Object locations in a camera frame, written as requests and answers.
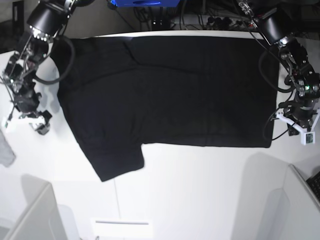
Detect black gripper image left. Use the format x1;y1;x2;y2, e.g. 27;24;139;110
13;88;42;115

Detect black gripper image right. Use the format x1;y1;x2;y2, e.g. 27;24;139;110
282;97;318;127

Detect black T-shirt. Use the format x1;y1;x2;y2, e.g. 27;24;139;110
57;36;279;182

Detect grey cloth at left edge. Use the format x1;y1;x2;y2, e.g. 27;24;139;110
0;131;16;168

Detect black keyboard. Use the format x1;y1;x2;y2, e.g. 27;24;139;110
306;172;320;200

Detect black monitor stand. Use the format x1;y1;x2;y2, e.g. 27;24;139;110
12;0;25;42

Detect blue box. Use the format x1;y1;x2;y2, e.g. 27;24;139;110
111;0;180;8

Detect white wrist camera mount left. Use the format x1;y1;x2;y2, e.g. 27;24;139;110
275;108;320;146

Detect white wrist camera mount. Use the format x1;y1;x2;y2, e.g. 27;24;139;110
275;108;320;146
1;110;52;136

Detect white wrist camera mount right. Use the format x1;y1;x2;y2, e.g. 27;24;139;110
1;110;52;136

